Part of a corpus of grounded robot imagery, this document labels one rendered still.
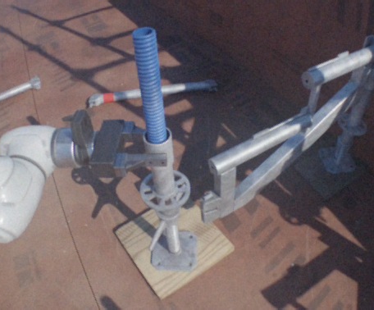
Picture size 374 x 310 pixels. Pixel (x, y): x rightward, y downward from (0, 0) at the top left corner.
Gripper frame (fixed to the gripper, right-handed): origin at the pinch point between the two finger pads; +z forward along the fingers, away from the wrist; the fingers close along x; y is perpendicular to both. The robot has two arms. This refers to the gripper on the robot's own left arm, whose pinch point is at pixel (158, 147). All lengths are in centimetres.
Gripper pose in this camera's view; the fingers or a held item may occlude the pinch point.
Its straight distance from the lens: 64.8
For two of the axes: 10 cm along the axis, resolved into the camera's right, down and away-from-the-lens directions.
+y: 0.4, 6.8, 7.3
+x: -0.4, 7.3, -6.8
